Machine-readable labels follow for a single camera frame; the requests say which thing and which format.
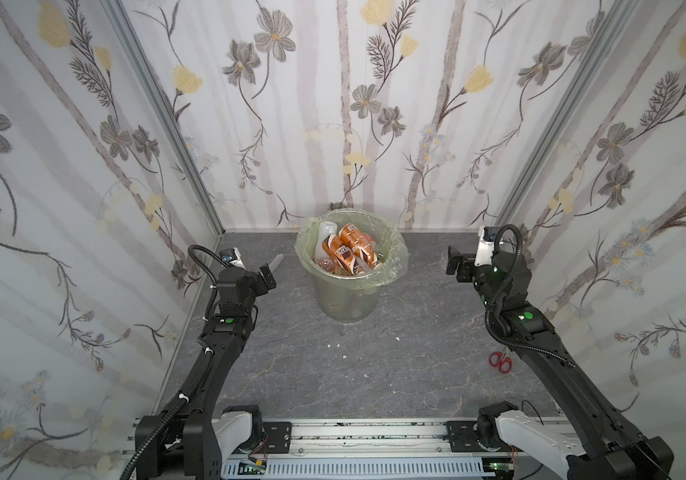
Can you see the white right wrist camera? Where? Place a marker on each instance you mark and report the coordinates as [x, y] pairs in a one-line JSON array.
[[486, 245]]

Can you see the red handled scissors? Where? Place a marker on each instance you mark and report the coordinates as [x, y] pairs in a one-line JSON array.
[[501, 361]]

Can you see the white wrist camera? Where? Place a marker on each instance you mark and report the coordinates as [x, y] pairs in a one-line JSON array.
[[231, 257], [486, 245]]

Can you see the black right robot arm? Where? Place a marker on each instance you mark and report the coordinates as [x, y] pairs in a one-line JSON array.
[[608, 445]]

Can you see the green plastic waste bin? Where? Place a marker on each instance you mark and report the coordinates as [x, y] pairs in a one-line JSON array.
[[342, 295]]

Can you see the brown bottle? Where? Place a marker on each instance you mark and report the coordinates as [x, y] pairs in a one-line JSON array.
[[360, 243], [342, 255]]

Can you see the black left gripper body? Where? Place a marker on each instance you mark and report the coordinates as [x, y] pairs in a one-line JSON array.
[[262, 279]]

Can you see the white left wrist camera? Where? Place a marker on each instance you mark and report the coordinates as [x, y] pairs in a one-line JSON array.
[[231, 257]]

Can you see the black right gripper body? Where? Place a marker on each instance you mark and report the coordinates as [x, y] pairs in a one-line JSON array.
[[459, 265]]

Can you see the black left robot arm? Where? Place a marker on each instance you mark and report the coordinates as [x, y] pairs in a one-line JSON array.
[[184, 440]]

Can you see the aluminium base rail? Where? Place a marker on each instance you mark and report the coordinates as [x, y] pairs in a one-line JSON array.
[[407, 448]]

